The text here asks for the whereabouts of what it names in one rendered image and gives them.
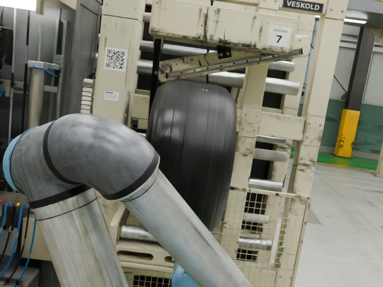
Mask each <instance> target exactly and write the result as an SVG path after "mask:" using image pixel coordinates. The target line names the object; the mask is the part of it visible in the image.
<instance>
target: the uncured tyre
mask: <svg viewBox="0 0 383 287"><path fill-rule="evenodd" d="M201 88H205V89H209V92H204V91H201ZM236 136H237V106H236V102H235V99H234V98H233V97H232V95H231V94H230V93H229V91H228V90H227V89H226V88H224V87H221V86H219V85H213V84H205V83H198V82H193V81H185V80H177V79H176V80H168V81H167V82H165V83H164V84H163V85H161V86H160V87H158V88H157V90H156V94H155V97H154V100H153V104H152V107H151V110H150V115H149V121H148V127H147V130H146V137H145V139H146V140H147V141H148V142H149V143H150V144H151V145H152V146H153V147H154V149H155V150H156V152H158V154H159V156H160V163H159V166H158V168H159V169H160V171H161V172H162V173H163V174H164V176H165V177H166V178H167V180H168V181H169V182H170V183H171V184H172V186H173V187H174V188H175V189H176V190H177V192H178V193H179V194H180V195H181V197H182V198H183V199H184V201H185V202H186V203H187V204H188V206H189V207H190V208H191V209H192V210H193V212H194V213H195V214H196V215H197V217H198V218H199V219H200V221H201V222H202V223H203V224H204V225H205V227H206V228H207V229H208V230H209V232H210V231H212V230H213V229H214V228H216V227H217V226H218V225H219V224H220V222H221V219H222V216H223V213H224V210H225V206H226V202H227V197H228V194H229V189H230V183H231V177H232V173H233V166H234V157H235V146H236Z"/></svg>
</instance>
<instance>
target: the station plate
mask: <svg viewBox="0 0 383 287"><path fill-rule="evenodd" d="M291 30H292V28H288V27H281V26H273V25H270V31H269V35H268V41H267V45H272V46H279V47H287V48H288V46H289V42H290V36H291Z"/></svg>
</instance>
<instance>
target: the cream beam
mask: <svg viewBox="0 0 383 287"><path fill-rule="evenodd" d="M270 25H273V26H281V27H288V28H292V30H291V36H290V42H289V46H288V48H287V47H279V46H272V45H267V41H268V35H269V31H270ZM297 25H298V19H297V18H290V17H283V16H278V15H271V14H263V13H256V12H251V11H244V10H236V9H229V8H224V7H217V6H208V5H202V4H197V3H190V2H183V1H175V0H153V2H152V11H151V16H150V26H149V33H150V34H151V35H158V36H165V37H166V39H163V40H169V41H174V42H182V43H190V44H197V45H201V44H202V46H209V47H217V45H219V46H226V47H231V48H234V49H238V50H246V51H254V52H261V53H266V54H274V55H282V56H284V55H289V54H292V51H293V47H294V41H295V35H296V29H297Z"/></svg>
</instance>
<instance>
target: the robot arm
mask: <svg viewBox="0 0 383 287"><path fill-rule="evenodd" d="M159 163H160V156H159V154H158V152H156V150H155V149H154V147H153V146H152V145H151V144H150V143H149V142H148V141H147V140H146V139H145V138H144V137H143V136H141V135H140V134H138V133H137V132H136V131H134V130H133V129H131V128H129V127H127V126H125V125H123V124H121V123H119V122H117V121H114V120H112V119H109V118H106V117H103V116H99V115H95V114H89V113H74V114H68V115H66V116H63V117H61V118H59V119H58V120H55V121H52V122H49V123H47V124H44V125H42V126H38V127H34V128H31V129H29V130H27V131H25V132H24V133H22V134H21V135H19V136H17V137H16V138H15V139H13V140H12V141H11V142H10V144H9V145H8V147H7V149H6V151H5V154H4V157H3V173H4V175H5V178H6V180H7V182H8V184H9V185H10V186H11V188H12V189H13V190H15V191H18V192H19V193H20V194H22V195H25V196H26V198H27V201H28V203H29V205H30V208H31V211H33V212H34V215H35V217H36V220H37V222H38V226H39V228H40V231H41V233H42V236H43V239H44V242H45V245H46V247H47V250H48V253H49V255H50V258H51V261H52V264H53V266H54V269H55V272H56V275H57V277H58V280H59V283H60V286H61V287H129V286H128V284H127V281H126V278H125V275H124V272H123V269H122V267H121V264H120V261H119V258H118V255H117V252H116V250H115V246H114V244H113V241H112V238H111V235H110V233H109V229H108V227H107V224H106V221H105V218H104V215H103V212H102V210H101V207H100V203H99V201H98V198H97V195H96V192H95V190H97V191H98V192H99V193H101V195H102V196H103V197H104V198H105V199H106V200H108V201H120V202H121V203H122V204H123V205H124V206H125V207H126V208H127V209H128V210H129V211H130V212H131V214H132V215H133V216H134V217H135V218H136V219H137V220H138V221H139V222H140V223H141V224H142V225H143V226H144V227H145V229H146V230H147V231H148V232H149V233H150V234H151V235H152V236H153V237H154V238H155V239H156V240H157V241H158V242H159V244H160V245H161V246H162V247H163V248H164V249H165V250H166V251H167V253H168V254H170V255H171V257H172V261H174V267H173V275H172V287H254V286H253V285H252V284H251V282H250V281H249V280H248V279H247V277H246V276H245V275H244V274H243V273H242V271H241V270H240V269H239V268H238V267H237V265H236V264H235V262H233V260H232V259H231V258H230V256H229V255H228V254H227V253H226V251H225V250H224V249H223V248H222V247H221V245H220V244H219V243H218V242H217V241H216V239H215V238H214V236H213V235H212V234H211V233H210V232H209V230H208V229H207V228H206V227H205V225H204V224H203V223H202V222H201V221H200V219H199V218H198V217H197V215H196V214H195V213H194V212H193V210H192V209H191V208H190V207H189V206H188V204H187V203H186V202H185V201H184V199H183V198H182V197H181V195H180V194H179V193H178V192H177V190H176V189H175V188H174V187H173V186H172V184H171V183H170V182H169V181H168V180H167V178H166V177H165V176H164V174H163V173H162V172H161V171H160V169H159V168H158V166H159Z"/></svg>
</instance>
